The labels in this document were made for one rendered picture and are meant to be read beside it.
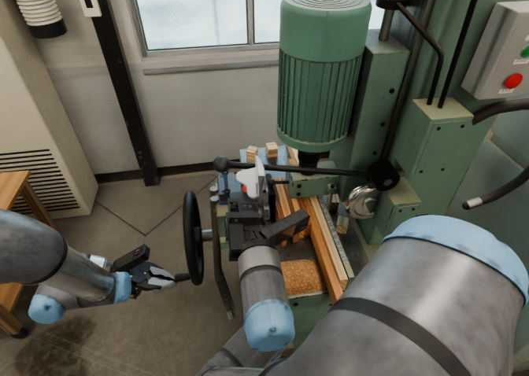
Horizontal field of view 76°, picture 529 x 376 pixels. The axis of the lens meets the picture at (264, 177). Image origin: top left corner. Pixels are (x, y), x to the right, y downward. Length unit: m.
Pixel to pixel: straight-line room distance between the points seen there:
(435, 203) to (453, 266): 0.77
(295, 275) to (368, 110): 0.42
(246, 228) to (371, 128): 0.38
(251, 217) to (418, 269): 0.41
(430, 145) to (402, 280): 0.51
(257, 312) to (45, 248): 0.34
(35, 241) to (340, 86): 0.60
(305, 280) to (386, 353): 0.62
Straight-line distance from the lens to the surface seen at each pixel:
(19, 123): 2.12
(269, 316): 0.53
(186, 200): 0.99
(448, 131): 0.76
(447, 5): 0.73
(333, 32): 0.67
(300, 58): 0.69
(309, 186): 0.94
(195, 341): 1.81
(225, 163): 0.69
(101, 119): 2.35
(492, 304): 0.30
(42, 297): 0.98
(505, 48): 0.75
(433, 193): 1.02
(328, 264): 0.86
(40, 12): 1.94
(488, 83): 0.78
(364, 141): 0.84
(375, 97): 0.79
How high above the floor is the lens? 1.64
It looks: 42 degrees down
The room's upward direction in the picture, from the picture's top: straight up
